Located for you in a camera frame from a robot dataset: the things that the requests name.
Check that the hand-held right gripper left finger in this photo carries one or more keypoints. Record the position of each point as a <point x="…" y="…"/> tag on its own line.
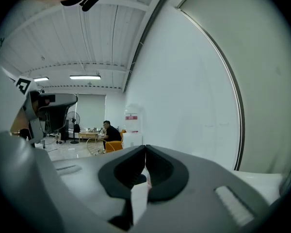
<point x="92" y="178"/>

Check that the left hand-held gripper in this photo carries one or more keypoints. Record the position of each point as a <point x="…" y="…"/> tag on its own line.
<point x="21" y="86"/>

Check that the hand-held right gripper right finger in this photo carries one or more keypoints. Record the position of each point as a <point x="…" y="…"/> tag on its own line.
<point x="196" y="190"/>

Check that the pink white bottle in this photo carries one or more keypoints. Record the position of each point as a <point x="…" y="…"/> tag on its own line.
<point x="139" y="203"/>

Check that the ceiling tube light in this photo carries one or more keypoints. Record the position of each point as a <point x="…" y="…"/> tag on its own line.
<point x="85" y="77"/>
<point x="41" y="79"/>

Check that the black standing fan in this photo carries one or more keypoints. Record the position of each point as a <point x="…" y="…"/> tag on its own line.
<point x="73" y="120"/>

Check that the orange armchair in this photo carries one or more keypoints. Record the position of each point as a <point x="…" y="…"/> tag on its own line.
<point x="114" y="145"/>

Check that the low wooden table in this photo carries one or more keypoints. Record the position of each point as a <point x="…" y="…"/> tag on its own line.
<point x="89" y="135"/>

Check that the white water dispenser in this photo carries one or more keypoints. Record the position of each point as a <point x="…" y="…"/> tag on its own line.
<point x="133" y="139"/>

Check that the black head camera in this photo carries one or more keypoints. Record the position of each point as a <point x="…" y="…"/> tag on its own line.
<point x="92" y="0"/>

